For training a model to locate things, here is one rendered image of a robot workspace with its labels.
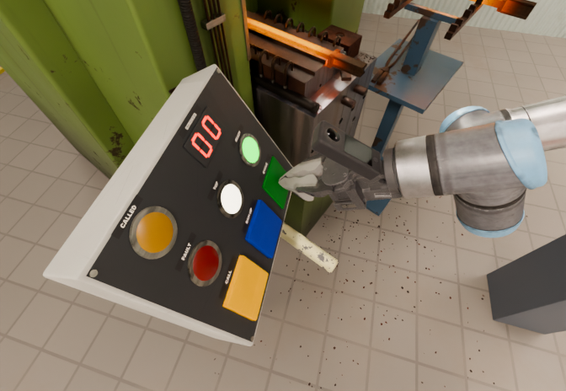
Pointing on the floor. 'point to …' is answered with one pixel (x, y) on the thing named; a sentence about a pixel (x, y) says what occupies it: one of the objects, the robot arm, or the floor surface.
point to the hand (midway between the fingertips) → (282, 179)
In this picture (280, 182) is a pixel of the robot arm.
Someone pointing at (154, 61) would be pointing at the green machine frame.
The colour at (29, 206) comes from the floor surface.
